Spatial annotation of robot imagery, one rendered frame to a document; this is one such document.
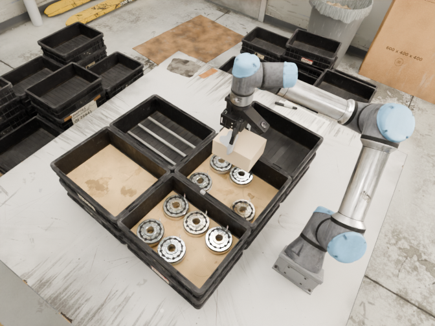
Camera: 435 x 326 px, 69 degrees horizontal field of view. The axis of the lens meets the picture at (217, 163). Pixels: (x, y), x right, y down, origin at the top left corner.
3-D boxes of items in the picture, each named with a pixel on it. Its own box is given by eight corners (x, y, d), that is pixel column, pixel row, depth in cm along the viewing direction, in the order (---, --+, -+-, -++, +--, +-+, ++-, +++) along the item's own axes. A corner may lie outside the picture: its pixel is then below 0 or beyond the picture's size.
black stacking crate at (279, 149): (316, 154, 155) (324, 138, 146) (286, 193, 139) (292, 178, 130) (250, 116, 168) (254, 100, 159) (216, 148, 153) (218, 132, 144)
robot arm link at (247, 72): (265, 66, 88) (235, 66, 87) (259, 97, 97) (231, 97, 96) (260, 50, 93) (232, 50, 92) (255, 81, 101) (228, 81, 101)
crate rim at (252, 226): (292, 181, 132) (293, 178, 130) (252, 231, 116) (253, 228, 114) (217, 134, 145) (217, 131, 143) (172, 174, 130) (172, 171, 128)
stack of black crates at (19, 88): (55, 89, 271) (41, 54, 244) (80, 103, 262) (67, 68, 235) (13, 114, 249) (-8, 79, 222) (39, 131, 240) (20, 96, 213)
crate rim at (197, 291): (252, 231, 116) (253, 228, 114) (199, 297, 101) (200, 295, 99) (172, 174, 130) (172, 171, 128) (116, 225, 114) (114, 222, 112)
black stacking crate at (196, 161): (286, 193, 139) (292, 178, 130) (248, 242, 124) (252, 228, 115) (215, 149, 153) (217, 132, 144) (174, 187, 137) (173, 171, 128)
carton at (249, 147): (263, 152, 122) (267, 139, 116) (247, 173, 116) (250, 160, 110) (228, 134, 127) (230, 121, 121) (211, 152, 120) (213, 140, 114)
